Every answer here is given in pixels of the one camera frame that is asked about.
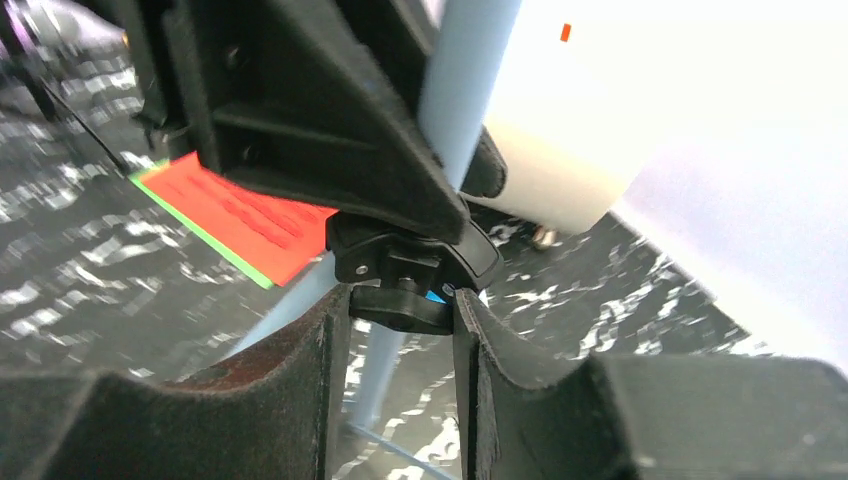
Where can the green sheet music page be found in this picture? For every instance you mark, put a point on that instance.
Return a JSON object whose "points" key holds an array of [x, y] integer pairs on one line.
{"points": [[240, 264]]}

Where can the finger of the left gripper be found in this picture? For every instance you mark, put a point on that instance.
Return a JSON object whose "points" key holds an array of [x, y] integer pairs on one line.
{"points": [[282, 99], [487, 173]]}

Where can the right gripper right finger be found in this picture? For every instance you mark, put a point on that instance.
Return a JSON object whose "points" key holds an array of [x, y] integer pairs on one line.
{"points": [[525, 415]]}

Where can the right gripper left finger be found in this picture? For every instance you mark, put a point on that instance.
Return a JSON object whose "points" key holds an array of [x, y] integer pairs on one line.
{"points": [[199, 424]]}

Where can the light blue music stand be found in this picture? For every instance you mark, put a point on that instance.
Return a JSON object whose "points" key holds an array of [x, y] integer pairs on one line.
{"points": [[445, 75]]}

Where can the round three-drawer storage box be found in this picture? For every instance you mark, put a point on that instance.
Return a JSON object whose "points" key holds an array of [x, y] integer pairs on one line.
{"points": [[589, 100]]}

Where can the black blue marker pen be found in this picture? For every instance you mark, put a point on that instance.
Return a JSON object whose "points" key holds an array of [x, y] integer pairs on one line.
{"points": [[434, 297]]}

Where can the red sheet music page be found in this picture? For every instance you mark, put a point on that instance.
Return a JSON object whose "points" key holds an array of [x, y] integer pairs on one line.
{"points": [[278, 237]]}

